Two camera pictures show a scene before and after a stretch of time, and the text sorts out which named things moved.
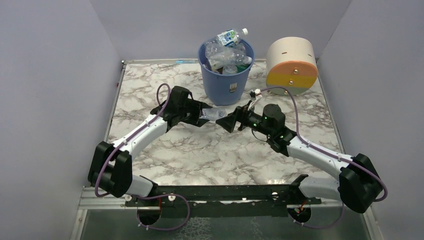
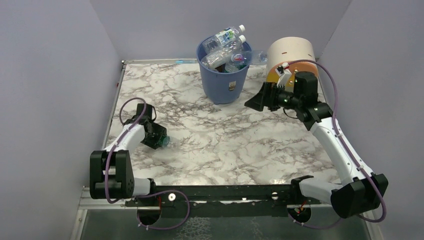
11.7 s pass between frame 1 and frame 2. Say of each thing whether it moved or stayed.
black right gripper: moved
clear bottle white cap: moved
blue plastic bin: stayed
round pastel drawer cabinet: stayed
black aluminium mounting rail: stayed
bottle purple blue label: moved
